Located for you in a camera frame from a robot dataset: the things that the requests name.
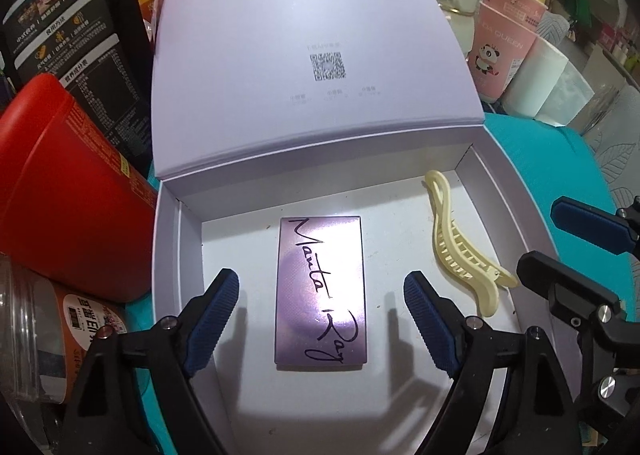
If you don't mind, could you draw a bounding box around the red canister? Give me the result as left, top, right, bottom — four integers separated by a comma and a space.
0, 73, 161, 306

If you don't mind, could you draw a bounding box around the cream hair claw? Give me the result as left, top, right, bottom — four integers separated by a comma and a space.
424, 170, 518, 318

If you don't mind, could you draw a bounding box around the clear jar orange label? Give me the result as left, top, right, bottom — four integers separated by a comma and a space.
0, 255, 128, 408

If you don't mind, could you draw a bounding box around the teal padded mat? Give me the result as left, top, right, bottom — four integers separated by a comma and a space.
120, 112, 618, 455

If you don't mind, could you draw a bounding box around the white paper roll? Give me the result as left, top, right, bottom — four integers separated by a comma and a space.
502, 35, 571, 128

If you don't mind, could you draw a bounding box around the lilac gift box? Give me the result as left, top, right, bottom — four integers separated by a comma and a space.
150, 0, 558, 455

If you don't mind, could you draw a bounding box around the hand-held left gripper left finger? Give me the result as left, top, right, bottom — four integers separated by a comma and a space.
62, 268, 241, 455

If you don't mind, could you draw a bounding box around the pink panda paper cup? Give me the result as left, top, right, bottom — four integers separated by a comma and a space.
467, 2, 538, 103

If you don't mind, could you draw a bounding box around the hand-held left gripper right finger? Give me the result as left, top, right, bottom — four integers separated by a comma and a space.
402, 271, 591, 455

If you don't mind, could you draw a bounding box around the black printed bag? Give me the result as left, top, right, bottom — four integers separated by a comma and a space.
0, 0, 155, 176

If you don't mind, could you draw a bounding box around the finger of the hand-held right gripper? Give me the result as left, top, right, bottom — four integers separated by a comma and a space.
550, 196, 640, 258
516, 250, 640, 416

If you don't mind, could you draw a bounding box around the purple signed makeup palette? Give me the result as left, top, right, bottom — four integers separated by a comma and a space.
274, 216, 370, 370

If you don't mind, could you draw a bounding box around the grey leaf-pattern chair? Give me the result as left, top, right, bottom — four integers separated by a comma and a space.
542, 10, 573, 43
582, 85, 640, 216

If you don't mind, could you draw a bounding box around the green bag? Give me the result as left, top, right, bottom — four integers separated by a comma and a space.
564, 0, 592, 26

